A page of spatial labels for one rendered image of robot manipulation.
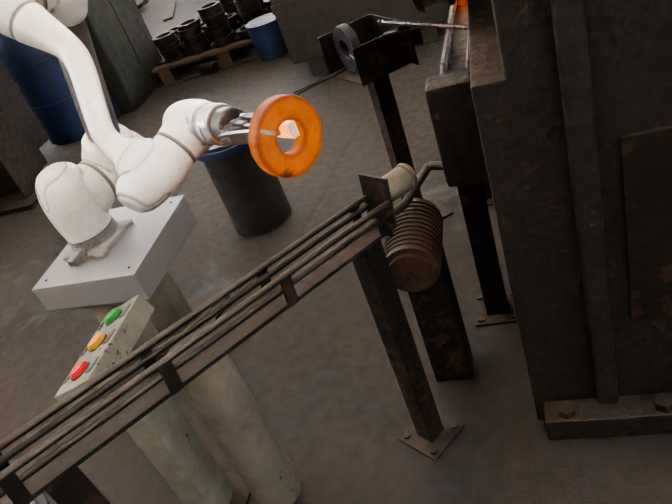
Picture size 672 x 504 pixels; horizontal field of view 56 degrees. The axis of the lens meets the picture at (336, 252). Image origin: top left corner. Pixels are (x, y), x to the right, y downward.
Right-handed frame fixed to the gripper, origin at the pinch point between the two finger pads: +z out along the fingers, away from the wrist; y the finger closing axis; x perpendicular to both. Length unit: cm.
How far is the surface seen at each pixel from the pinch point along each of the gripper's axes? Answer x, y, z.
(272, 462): -69, 32, -10
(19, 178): -55, -13, -309
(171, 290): -63, 6, -96
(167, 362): -14.2, 44.4, 13.8
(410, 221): -32.6, -17.8, 5.5
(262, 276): -17.7, 20.9, 7.1
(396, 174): -16.9, -13.1, 11.3
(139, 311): -24.7, 35.2, -24.3
